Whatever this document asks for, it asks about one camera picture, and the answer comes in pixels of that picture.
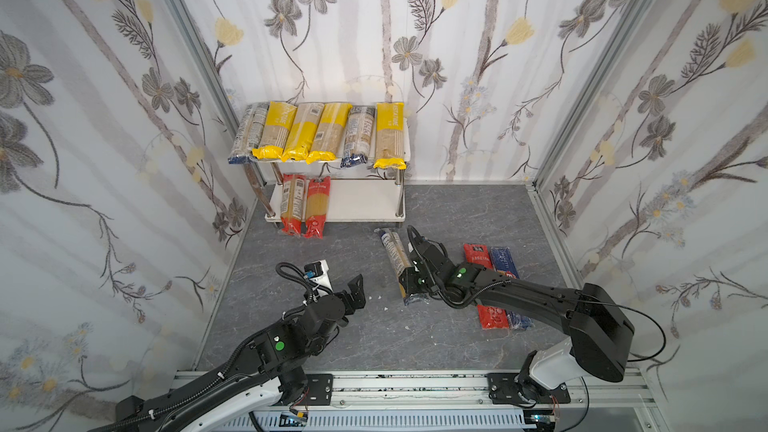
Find blue gold spaghetti bag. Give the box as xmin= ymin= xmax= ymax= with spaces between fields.
xmin=340 ymin=105 xmax=376 ymax=168
xmin=375 ymin=228 xmax=428 ymax=306

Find red Barilla spaghetti bag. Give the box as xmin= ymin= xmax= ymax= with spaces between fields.
xmin=463 ymin=244 xmax=510 ymax=330

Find red spaghetti bag white label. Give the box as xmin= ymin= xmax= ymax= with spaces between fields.
xmin=280 ymin=174 xmax=307 ymax=235

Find long yellow spaghetti bag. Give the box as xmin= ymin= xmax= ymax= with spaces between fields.
xmin=373 ymin=102 xmax=407 ymax=170

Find yellow spaghetti bag barcode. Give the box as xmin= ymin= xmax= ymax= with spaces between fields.
xmin=306 ymin=102 xmax=352 ymax=164

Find yellow band spaghetti bag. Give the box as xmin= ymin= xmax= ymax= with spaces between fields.
xmin=281 ymin=102 xmax=324 ymax=162

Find clear grey labelled spaghetti bag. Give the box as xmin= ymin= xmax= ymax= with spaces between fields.
xmin=228 ymin=102 xmax=270 ymax=164

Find yellow Pastatime spaghetti bag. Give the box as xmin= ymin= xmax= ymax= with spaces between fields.
xmin=252 ymin=101 xmax=298 ymax=160

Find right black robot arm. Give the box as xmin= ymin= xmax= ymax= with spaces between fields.
xmin=402 ymin=226 xmax=635 ymax=407

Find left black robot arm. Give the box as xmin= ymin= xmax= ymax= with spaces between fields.
xmin=99 ymin=275 xmax=366 ymax=431

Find white two-tier shelf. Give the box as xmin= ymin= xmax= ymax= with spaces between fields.
xmin=232 ymin=115 xmax=413 ymax=227

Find blue Barilla spaghetti box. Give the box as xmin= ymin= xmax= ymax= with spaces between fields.
xmin=489 ymin=247 xmax=534 ymax=331

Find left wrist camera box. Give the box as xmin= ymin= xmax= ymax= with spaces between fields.
xmin=304 ymin=260 xmax=333 ymax=294

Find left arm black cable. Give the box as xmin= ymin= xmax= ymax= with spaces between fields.
xmin=89 ymin=261 xmax=337 ymax=432

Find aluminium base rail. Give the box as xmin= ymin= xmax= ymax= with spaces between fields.
xmin=185 ymin=370 xmax=669 ymax=431

